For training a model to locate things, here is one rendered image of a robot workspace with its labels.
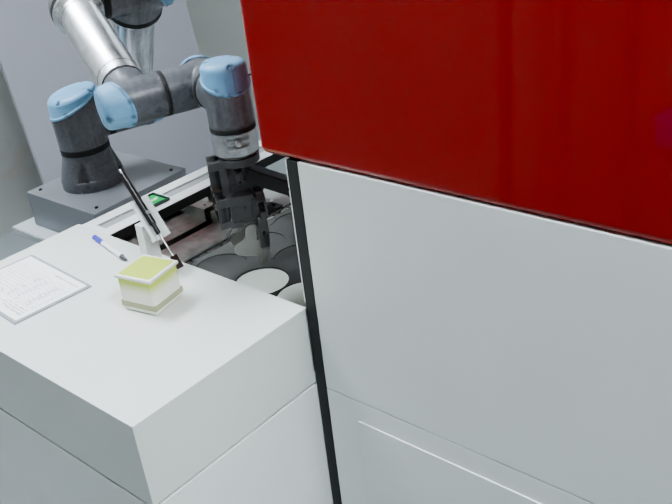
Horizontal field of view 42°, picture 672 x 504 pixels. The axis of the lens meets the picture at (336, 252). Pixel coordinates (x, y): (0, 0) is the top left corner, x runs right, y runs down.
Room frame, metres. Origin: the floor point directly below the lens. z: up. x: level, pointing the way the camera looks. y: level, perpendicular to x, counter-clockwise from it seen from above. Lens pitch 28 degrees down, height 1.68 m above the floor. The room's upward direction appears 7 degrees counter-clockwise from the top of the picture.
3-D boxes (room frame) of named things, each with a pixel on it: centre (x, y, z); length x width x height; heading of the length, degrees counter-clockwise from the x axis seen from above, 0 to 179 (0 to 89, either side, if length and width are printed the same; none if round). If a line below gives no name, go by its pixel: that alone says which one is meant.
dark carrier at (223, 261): (1.48, 0.07, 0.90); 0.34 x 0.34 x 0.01; 47
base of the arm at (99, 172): (1.97, 0.56, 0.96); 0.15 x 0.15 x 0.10
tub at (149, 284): (1.25, 0.31, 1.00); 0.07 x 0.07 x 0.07; 59
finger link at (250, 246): (1.32, 0.14, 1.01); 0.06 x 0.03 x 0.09; 103
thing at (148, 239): (1.38, 0.32, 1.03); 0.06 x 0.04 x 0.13; 47
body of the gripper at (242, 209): (1.33, 0.15, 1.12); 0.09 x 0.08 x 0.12; 103
